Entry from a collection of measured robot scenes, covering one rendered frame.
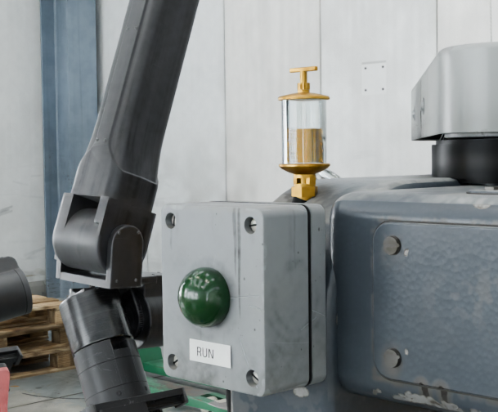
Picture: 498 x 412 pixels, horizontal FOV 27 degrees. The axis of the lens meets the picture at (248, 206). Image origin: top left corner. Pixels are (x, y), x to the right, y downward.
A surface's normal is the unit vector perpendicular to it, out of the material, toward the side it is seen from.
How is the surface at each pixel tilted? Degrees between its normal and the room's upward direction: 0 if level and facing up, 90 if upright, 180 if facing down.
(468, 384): 90
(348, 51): 90
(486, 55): 90
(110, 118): 72
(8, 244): 90
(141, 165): 80
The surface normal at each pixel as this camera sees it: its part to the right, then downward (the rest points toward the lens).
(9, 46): 0.70, 0.03
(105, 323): 0.34, -0.42
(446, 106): -0.95, 0.03
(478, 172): -0.56, 0.05
